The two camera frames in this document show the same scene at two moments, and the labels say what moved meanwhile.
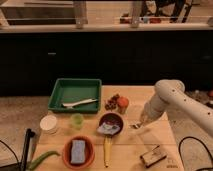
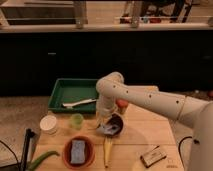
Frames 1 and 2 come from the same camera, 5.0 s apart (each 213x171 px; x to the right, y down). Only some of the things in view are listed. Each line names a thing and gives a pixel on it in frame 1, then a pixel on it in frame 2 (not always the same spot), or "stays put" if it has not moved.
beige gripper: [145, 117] → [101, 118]
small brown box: [153, 156] stays put
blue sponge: [78, 151] stays put
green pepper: [35, 162] stays put
